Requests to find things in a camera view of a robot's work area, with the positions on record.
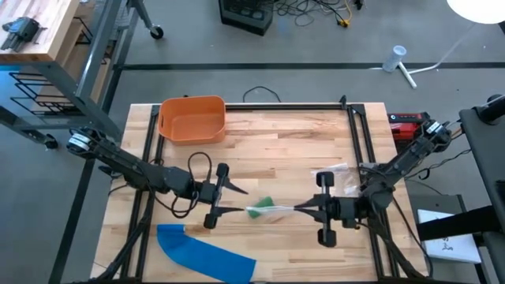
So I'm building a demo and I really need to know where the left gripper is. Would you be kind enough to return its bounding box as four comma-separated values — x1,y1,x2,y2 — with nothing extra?
193,163,249,230

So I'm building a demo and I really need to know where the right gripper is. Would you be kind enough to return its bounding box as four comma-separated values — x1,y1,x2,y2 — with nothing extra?
293,171,358,249

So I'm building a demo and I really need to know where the green elastic bandage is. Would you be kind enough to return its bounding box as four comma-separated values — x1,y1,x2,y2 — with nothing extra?
247,196,275,219

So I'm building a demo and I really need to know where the blue elastic bandage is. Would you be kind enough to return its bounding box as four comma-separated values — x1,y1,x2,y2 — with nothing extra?
156,223,257,284

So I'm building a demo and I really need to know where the orange plastic bin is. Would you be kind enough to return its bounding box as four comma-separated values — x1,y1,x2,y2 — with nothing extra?
157,95,227,146

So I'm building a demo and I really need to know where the red battery pack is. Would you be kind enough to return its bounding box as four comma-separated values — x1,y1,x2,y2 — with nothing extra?
387,111,432,144

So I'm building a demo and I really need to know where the dark grey flat box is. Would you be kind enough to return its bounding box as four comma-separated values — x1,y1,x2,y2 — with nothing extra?
408,193,469,216

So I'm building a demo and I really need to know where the white flat box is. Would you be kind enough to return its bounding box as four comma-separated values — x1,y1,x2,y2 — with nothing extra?
417,208,483,264

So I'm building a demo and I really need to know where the white lamp stand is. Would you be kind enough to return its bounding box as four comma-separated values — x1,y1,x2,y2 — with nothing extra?
370,21,478,90

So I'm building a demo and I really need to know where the white plastic cup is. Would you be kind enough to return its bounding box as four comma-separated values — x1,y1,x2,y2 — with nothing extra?
381,44,408,73

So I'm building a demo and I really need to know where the grey equipment cart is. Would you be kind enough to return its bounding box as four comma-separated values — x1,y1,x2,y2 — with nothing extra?
457,93,505,284

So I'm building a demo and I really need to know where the black computer case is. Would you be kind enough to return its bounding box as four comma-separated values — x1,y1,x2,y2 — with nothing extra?
218,0,276,37

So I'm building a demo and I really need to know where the white lamp shade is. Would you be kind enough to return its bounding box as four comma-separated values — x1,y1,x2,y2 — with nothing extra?
445,0,505,25

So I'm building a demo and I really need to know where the black boxy device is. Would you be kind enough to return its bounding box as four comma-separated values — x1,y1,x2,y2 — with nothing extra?
0,16,47,53

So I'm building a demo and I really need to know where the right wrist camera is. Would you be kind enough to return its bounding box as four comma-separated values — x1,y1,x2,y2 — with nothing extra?
329,196,350,222

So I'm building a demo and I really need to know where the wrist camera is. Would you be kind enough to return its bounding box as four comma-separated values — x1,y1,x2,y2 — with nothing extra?
196,181,216,204
329,196,350,222

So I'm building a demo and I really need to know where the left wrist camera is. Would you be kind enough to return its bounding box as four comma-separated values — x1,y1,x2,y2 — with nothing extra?
196,181,216,204

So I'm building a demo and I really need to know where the black left camera cable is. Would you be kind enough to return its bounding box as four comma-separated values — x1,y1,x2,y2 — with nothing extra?
151,151,213,219

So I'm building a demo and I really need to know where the black aluminium table frame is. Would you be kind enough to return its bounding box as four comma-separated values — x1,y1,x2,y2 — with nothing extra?
90,94,435,284

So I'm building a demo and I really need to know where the black cable loop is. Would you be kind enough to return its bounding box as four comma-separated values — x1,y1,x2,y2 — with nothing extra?
241,85,282,104

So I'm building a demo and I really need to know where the yellow cable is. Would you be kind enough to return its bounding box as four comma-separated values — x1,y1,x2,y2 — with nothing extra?
335,0,353,28

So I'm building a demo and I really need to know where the tangle of black cables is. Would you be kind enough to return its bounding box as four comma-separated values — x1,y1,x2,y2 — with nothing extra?
274,0,366,28

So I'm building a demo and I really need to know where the black wire rack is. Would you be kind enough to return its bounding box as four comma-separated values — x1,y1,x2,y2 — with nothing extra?
8,70,80,118

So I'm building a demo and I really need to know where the wooden table with grey frame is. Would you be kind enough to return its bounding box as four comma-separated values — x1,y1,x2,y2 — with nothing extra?
0,0,159,150

